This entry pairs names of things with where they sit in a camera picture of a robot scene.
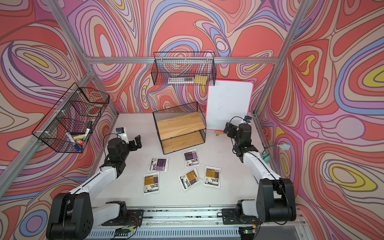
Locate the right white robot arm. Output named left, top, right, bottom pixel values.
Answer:
left=224, top=121, right=297, bottom=225

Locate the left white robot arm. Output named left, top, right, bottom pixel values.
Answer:
left=46, top=135, right=142, bottom=240

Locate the back wall wire basket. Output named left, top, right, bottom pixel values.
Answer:
left=151, top=51, right=217, bottom=86

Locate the metal base rail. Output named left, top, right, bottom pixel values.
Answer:
left=87, top=205, right=313, bottom=240

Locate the wooden two-tier wire shelf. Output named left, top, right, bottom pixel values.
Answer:
left=153, top=102, right=207, bottom=155

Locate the white marker in basket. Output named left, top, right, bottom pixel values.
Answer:
left=66, top=132, right=76, bottom=144

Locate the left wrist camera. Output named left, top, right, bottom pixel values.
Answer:
left=116, top=127, right=129, bottom=144

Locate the yellow sponge in basket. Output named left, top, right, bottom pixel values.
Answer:
left=194, top=75, right=208, bottom=85

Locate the green spray bottle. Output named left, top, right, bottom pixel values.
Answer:
left=261, top=143, right=291, bottom=164

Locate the wall wire basket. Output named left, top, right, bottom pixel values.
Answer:
left=32, top=83, right=110, bottom=154
left=151, top=51, right=217, bottom=86

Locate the purple coffee bag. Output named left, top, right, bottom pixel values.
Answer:
left=183, top=149, right=200, bottom=168
left=148, top=158, right=170, bottom=172

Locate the black marker pen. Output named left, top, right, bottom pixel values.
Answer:
left=83, top=121, right=93, bottom=142

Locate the wooden whiteboard easel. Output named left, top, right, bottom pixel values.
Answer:
left=215, top=131, right=225, bottom=136

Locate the pink framed whiteboard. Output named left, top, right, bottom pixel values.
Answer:
left=206, top=80, right=254, bottom=131

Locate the left wall wire basket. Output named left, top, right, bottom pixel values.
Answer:
left=32, top=83, right=110, bottom=154

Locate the yellow coffee bag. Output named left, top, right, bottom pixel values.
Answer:
left=143, top=172, right=160, bottom=196
left=178, top=168, right=201, bottom=192
left=203, top=166, right=222, bottom=189

